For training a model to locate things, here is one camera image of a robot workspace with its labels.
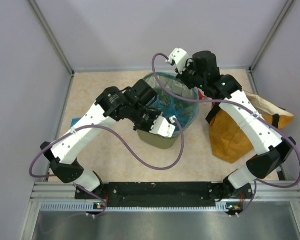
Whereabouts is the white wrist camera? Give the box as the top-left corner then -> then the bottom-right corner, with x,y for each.
149,116 -> 176,138
166,48 -> 190,75

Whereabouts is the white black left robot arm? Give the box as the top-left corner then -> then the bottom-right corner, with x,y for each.
44,79 -> 173,199

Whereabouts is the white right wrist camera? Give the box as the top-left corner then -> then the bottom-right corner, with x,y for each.
166,48 -> 190,75

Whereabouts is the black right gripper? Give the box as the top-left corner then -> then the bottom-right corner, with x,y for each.
174,59 -> 205,91

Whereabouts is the grey slotted cable duct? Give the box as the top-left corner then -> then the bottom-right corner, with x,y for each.
40,202 -> 242,213

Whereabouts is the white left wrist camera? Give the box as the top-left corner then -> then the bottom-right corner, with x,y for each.
149,116 -> 176,138

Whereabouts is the yellow canvas tote bag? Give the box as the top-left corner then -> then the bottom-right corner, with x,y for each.
206,92 -> 295,164

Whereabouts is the olive green plastic trash bin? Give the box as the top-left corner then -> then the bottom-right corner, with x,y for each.
136,72 -> 200,150

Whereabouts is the red rectangular carton box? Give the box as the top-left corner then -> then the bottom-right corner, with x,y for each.
198,89 -> 208,100

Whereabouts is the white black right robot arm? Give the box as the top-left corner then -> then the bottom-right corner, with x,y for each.
169,48 -> 296,198

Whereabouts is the folded blue trash bag roll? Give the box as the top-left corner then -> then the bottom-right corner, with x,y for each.
70,118 -> 81,128

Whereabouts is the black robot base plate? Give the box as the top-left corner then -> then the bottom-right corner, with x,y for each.
74,181 -> 253,208

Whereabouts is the blue plastic trash bag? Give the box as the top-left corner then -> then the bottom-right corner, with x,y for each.
143,72 -> 199,129

